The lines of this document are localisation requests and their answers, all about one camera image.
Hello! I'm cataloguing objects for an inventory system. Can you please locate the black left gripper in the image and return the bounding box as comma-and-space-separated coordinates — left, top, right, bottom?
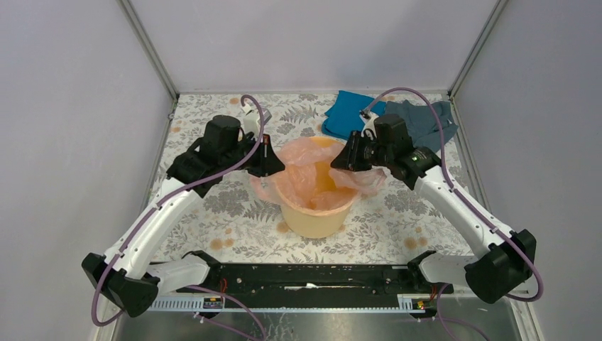
221, 131, 286, 178

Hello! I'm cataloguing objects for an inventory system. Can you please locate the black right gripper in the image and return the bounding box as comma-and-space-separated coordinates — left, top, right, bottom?
329, 131, 392, 174

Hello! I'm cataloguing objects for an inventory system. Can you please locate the pink plastic trash bag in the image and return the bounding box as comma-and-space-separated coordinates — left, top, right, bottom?
250, 136, 386, 211

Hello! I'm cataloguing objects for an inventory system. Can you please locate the yellow plastic trash bin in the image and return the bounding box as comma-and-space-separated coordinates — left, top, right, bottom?
273, 136, 358, 239

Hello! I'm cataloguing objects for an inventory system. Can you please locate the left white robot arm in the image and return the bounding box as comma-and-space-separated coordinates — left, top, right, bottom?
82, 112, 285, 318

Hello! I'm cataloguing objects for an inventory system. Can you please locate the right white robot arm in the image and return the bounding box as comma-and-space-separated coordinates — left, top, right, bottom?
331, 114, 538, 303

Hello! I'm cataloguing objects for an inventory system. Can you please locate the blue folded cloth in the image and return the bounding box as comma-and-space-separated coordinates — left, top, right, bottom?
321, 90, 373, 140

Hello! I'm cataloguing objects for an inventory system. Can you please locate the floral patterned table mat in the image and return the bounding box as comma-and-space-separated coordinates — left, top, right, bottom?
151, 94, 472, 264

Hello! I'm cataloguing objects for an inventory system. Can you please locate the grey crumpled cloth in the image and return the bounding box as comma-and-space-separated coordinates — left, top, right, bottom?
384, 100, 459, 153

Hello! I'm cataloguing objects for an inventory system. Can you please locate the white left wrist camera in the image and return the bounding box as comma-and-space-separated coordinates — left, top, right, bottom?
239, 104, 261, 141

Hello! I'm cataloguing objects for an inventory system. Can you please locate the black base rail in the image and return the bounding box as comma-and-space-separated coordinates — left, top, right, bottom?
176, 263, 452, 309

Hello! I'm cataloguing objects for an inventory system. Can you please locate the aluminium corner frame post left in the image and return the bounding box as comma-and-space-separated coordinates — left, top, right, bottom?
116, 0, 180, 103

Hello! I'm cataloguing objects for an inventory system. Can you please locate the aluminium corner frame post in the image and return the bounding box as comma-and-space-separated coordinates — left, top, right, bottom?
447, 0, 509, 98
116, 0, 180, 103

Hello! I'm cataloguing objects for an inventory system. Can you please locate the aluminium corner frame post right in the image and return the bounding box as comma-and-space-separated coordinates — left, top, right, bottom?
447, 0, 509, 98

